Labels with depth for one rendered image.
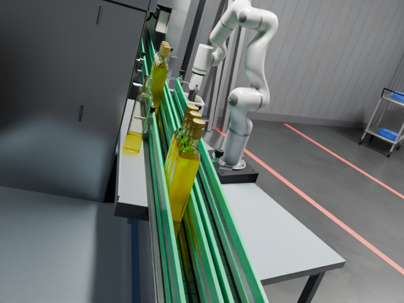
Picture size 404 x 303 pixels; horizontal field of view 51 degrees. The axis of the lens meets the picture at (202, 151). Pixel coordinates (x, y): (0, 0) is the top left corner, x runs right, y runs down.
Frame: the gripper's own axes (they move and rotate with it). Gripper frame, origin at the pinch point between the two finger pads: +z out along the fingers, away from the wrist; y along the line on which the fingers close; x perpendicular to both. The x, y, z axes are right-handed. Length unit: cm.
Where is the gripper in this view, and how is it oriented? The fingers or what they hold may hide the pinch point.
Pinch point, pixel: (191, 98)
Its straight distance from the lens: 252.9
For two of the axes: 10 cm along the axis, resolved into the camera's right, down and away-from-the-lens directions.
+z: -2.8, 8.9, 3.6
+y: 1.4, 4.1, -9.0
